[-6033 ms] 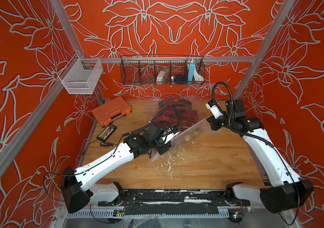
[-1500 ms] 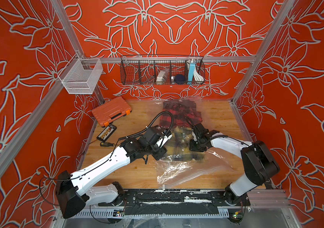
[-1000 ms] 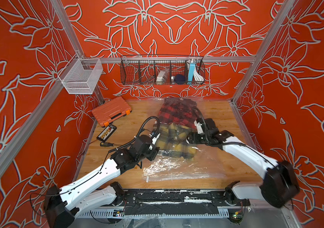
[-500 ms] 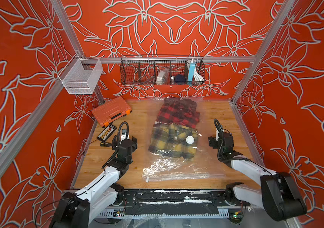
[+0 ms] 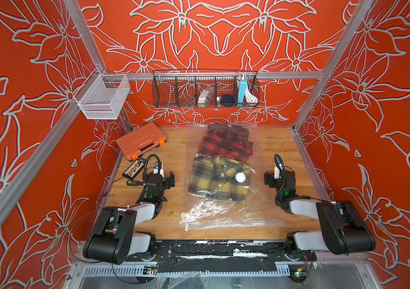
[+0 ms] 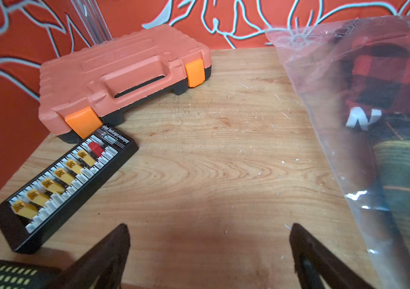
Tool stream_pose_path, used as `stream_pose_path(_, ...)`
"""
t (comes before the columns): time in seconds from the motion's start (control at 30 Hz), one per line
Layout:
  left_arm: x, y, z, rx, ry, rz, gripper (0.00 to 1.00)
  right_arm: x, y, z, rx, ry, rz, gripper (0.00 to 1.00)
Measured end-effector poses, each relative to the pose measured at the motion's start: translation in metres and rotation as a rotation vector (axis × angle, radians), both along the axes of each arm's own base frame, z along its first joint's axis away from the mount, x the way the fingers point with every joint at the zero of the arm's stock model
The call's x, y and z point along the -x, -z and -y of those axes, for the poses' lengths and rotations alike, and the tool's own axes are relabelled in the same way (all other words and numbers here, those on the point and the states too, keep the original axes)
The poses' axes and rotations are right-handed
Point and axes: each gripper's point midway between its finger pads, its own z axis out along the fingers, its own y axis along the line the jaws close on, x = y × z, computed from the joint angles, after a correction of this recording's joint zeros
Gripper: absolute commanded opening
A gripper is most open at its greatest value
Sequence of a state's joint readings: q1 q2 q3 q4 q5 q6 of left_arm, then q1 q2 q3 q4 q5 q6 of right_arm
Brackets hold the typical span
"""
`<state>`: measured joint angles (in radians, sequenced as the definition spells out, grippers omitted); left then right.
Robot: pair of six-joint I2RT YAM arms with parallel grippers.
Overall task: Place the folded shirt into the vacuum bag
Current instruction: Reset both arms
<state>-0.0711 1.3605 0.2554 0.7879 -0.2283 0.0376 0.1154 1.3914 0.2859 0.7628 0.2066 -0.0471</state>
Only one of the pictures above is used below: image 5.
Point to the clear plastic vacuum bag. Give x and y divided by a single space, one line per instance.
259 208

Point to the grey bagged item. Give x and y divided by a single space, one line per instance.
205 97

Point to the orange tool case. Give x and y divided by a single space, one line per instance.
136 143

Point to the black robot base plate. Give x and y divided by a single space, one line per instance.
216 255

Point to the black wire wall basket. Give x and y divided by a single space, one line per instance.
181 88

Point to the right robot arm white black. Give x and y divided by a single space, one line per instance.
342 229

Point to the clear plastic wall bin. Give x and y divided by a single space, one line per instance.
102 99

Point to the light blue box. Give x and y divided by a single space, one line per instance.
242 86

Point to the white cable duct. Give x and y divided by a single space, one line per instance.
150 271

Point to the black screwdriver bit holder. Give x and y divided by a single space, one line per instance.
136 167

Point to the dark blue round object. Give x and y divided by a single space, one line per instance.
227 101

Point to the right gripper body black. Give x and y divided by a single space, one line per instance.
274 183

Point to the red black plaid shirt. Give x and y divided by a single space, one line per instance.
228 141

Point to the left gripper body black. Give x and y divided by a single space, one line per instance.
164 185

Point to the olive plaid shirt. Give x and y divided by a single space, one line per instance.
220 178

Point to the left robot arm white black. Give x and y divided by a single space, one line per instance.
113 238

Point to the black yellow screwdriver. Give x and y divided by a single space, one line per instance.
135 183

